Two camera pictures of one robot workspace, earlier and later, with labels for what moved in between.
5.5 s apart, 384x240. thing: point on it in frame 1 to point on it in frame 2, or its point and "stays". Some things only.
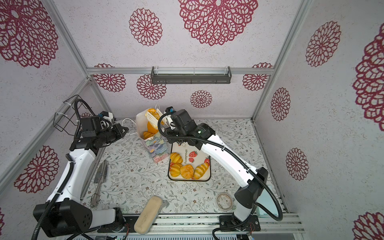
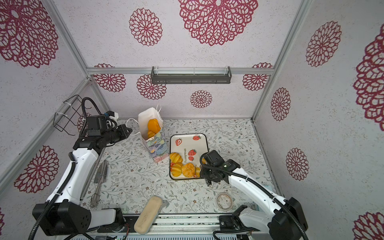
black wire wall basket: [67, 120] stays
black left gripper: [118, 128] stays
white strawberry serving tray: [205, 177] to [191, 146]
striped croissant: [175, 158] stays
